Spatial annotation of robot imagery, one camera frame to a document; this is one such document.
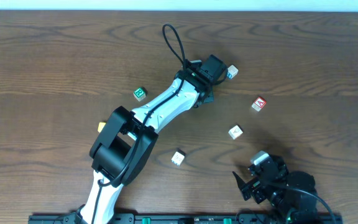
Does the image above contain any white block blue side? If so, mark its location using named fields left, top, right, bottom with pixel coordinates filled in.
left=227, top=65, right=239, bottom=79

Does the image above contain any yellow letter block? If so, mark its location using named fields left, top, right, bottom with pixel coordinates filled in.
left=98, top=122, right=106, bottom=133

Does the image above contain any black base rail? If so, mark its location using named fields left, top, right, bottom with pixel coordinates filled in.
left=28, top=212, right=344, bottom=224

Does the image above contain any white block orange letter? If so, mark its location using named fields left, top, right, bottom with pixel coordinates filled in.
left=228, top=125, right=243, bottom=140

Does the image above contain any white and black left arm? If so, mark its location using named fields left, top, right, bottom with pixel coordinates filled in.
left=75, top=55, right=228, bottom=223

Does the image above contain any plain white wooden block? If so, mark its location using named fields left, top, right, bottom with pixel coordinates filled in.
left=171, top=151, right=185, bottom=166

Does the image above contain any green letter R block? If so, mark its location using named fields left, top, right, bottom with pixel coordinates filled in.
left=133, top=86, right=147, bottom=101

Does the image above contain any red letter A block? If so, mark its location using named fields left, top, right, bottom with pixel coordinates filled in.
left=251, top=96, right=267, bottom=111

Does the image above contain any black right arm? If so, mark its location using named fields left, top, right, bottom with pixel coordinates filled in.
left=233, top=151, right=320, bottom=223

